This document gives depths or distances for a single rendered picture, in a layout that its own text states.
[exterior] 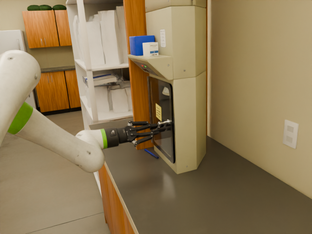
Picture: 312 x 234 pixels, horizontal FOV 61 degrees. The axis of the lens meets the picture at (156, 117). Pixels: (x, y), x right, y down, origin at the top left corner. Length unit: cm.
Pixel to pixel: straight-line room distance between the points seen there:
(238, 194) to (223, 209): 13
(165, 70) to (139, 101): 43
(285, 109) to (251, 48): 35
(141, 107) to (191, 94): 41
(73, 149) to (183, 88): 54
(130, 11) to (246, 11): 58
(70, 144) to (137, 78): 64
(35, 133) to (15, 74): 27
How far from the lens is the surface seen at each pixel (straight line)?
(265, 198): 123
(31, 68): 83
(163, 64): 116
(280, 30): 129
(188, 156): 134
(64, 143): 103
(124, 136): 123
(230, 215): 111
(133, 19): 150
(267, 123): 139
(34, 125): 98
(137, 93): 153
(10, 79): 77
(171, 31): 118
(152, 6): 136
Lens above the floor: 161
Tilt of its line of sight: 18 degrees down
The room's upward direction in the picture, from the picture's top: 3 degrees counter-clockwise
